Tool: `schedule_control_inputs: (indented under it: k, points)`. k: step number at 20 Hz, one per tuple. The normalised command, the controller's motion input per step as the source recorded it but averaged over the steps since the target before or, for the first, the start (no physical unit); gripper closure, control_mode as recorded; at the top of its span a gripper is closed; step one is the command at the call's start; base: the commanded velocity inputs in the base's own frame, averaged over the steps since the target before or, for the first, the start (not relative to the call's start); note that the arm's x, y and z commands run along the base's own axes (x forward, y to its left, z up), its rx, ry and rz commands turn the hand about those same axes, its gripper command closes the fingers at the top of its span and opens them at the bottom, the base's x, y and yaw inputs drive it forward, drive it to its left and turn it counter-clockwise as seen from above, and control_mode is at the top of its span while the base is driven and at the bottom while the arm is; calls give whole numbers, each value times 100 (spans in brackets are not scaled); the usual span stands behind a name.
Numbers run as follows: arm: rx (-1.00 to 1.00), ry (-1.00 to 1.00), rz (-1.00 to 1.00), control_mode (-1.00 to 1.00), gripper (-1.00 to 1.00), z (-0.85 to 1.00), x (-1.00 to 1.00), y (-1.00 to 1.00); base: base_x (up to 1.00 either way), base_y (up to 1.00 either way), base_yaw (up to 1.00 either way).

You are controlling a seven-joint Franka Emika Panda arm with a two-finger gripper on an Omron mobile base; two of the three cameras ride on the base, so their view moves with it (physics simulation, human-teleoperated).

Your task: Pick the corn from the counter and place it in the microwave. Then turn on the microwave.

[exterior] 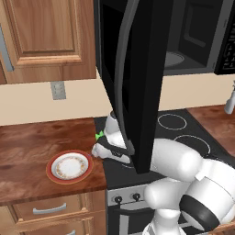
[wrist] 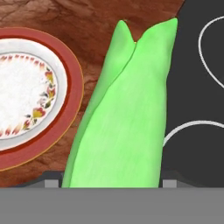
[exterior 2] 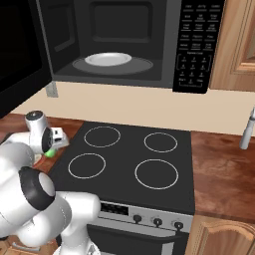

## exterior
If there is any black hob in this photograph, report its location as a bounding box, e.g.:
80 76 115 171
93 107 235 191

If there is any corn with green husk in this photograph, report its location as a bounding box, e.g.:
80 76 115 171
94 130 106 142

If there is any black microwave oven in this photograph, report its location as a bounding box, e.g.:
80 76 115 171
93 0 235 77

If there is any grey cupboard door handle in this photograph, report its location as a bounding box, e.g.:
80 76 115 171
0 24 16 73

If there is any wooden base cupboard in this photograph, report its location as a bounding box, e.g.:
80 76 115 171
210 222 235 235

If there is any black microwave door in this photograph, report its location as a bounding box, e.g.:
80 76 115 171
98 0 174 175

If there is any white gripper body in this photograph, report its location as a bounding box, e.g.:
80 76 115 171
91 141 132 165

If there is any black oven door handle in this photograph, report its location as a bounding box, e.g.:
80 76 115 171
113 207 154 217

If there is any grey microwave door handle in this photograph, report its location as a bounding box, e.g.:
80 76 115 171
113 0 140 156

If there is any wooden cupboard door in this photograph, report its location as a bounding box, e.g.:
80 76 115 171
0 0 97 85

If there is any grey wall socket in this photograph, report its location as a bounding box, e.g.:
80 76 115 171
50 80 68 101

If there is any steel oven front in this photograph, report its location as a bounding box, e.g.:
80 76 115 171
105 183 196 235

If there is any white plate with red rim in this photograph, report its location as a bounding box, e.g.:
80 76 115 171
45 149 95 185

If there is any wooden drawer front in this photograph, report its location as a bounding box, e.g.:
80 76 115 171
11 192 92 222
14 216 95 235

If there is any grey microwave turntable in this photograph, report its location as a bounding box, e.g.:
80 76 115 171
163 50 186 70

